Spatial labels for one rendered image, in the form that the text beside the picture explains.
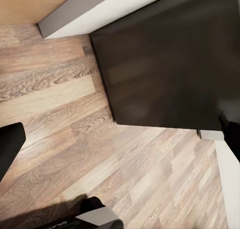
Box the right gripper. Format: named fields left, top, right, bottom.
left=218, top=111, right=229, bottom=136

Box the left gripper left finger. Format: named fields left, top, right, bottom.
left=0, top=122, right=26, bottom=182

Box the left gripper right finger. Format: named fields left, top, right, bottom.
left=224, top=122, right=240, bottom=162

